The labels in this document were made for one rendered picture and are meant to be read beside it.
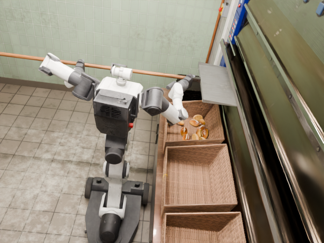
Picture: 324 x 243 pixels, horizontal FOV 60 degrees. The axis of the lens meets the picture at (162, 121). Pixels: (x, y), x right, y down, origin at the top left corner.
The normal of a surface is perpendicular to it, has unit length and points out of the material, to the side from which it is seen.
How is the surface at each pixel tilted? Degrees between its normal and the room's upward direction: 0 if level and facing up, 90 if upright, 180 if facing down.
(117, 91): 0
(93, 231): 0
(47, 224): 0
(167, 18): 90
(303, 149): 70
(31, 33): 90
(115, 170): 66
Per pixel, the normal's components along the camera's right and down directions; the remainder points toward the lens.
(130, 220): 0.13, -0.74
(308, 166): -0.89, -0.36
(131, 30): -0.03, 0.66
